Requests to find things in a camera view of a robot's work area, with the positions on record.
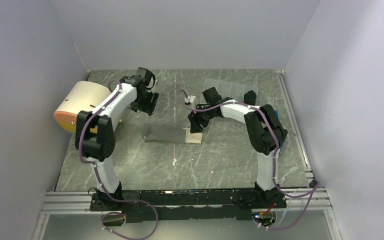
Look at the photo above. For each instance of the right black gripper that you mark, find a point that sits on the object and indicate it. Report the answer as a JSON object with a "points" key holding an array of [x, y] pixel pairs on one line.
{"points": [[195, 121]]}

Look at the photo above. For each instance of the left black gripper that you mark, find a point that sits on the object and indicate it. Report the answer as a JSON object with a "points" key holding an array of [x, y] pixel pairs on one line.
{"points": [[149, 107]]}

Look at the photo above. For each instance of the grey underwear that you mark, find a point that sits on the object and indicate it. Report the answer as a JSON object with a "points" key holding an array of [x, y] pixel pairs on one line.
{"points": [[153, 132]]}

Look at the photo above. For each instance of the black striped underwear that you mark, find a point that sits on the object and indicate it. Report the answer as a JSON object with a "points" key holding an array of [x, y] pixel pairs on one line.
{"points": [[250, 98]]}

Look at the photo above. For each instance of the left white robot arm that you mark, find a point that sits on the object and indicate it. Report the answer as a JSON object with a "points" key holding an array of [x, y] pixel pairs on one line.
{"points": [[94, 133]]}

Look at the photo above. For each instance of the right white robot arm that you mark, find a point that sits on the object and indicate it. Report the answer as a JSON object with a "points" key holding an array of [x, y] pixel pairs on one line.
{"points": [[265, 131]]}

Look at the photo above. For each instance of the clear plastic organizer box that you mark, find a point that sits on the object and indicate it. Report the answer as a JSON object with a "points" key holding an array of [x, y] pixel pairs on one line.
{"points": [[229, 89]]}

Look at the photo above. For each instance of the cream cylindrical drum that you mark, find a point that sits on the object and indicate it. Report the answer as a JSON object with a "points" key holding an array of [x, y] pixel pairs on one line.
{"points": [[84, 96]]}

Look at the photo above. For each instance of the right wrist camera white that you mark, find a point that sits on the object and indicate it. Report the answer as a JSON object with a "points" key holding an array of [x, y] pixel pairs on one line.
{"points": [[190, 100]]}

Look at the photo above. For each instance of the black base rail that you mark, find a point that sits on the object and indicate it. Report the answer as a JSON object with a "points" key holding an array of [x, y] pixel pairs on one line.
{"points": [[218, 203]]}

